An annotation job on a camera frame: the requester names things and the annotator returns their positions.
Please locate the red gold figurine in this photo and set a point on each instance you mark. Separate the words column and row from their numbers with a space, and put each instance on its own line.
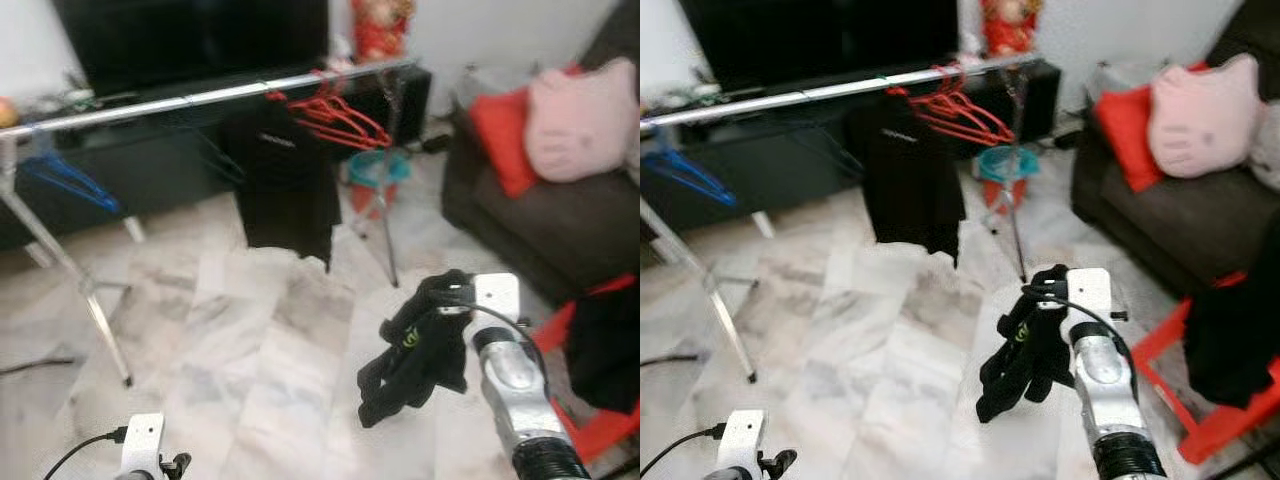
column 382, row 28
column 1010, row 25

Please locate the grey round creature plush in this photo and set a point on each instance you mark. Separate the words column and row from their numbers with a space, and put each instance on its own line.
column 1268, row 135

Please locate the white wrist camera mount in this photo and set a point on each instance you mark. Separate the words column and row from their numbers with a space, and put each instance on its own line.
column 497, row 300
column 742, row 438
column 143, row 440
column 1090, row 295

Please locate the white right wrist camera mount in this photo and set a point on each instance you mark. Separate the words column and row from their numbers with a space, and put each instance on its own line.
column 497, row 300
column 1090, row 295

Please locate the red plastic hanger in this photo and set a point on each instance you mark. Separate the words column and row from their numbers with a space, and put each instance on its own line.
column 330, row 110
column 970, row 125
column 345, row 130
column 955, row 105

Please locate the black television cabinet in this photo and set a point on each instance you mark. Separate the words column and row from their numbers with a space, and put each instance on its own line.
column 170, row 160
column 800, row 170

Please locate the blue plastic hanger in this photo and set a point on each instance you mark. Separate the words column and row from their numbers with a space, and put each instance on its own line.
column 695, row 180
column 75, row 185

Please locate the black round basin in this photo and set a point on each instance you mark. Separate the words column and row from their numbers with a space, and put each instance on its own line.
column 1235, row 340
column 605, row 350

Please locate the dark grey fabric sofa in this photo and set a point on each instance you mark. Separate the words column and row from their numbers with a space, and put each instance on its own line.
column 1180, row 220
column 560, row 230

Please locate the white speckled box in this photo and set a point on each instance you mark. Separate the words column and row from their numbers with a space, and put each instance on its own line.
column 1120, row 78
column 478, row 88

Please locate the black shirt green print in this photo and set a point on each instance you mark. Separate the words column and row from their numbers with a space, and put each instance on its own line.
column 1025, row 355
column 420, row 360

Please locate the pink cat face cushion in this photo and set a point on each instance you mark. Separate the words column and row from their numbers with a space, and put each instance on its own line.
column 585, row 125
column 1205, row 120

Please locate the silver metal clothes rack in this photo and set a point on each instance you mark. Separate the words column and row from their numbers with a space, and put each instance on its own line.
column 150, row 104
column 780, row 99

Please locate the red plastic stool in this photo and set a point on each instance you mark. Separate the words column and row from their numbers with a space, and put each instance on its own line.
column 590, row 440
column 1215, row 435

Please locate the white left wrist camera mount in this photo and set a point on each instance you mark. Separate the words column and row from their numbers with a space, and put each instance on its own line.
column 742, row 438
column 143, row 440

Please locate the red square cushion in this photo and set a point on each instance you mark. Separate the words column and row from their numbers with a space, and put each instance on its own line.
column 1125, row 135
column 500, row 140

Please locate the orange waste bin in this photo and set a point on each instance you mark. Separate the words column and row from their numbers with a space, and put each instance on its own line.
column 1000, row 190
column 365, row 195

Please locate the black shirt red collar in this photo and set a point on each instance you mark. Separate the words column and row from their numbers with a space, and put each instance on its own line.
column 290, row 190
column 910, row 185

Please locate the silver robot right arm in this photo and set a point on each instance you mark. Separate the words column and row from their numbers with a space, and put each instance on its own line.
column 1110, row 400
column 520, row 400

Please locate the black flat television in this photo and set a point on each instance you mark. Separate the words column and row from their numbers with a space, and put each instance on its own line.
column 820, row 40
column 190, row 40

